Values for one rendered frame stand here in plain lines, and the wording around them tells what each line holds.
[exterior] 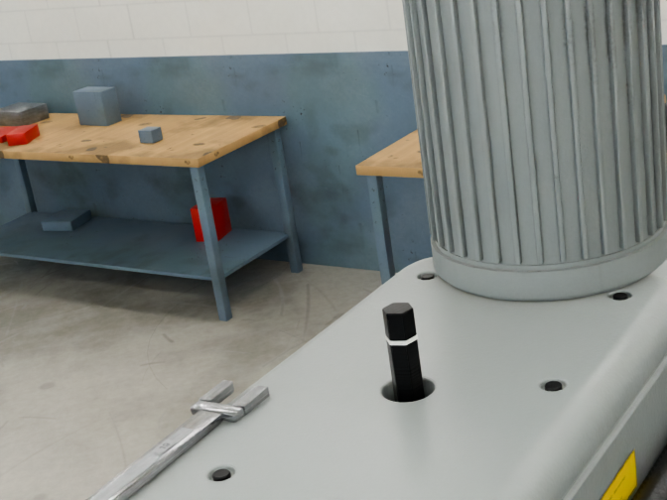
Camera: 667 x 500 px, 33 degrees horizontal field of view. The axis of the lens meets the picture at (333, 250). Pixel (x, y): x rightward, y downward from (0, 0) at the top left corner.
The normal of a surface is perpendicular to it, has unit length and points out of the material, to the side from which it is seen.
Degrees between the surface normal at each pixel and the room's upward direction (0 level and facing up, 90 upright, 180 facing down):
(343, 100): 90
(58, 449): 0
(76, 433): 0
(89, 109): 90
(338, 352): 0
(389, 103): 90
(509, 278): 90
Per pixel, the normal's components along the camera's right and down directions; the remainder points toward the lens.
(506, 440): -0.15, -0.93
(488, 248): -0.58, 0.36
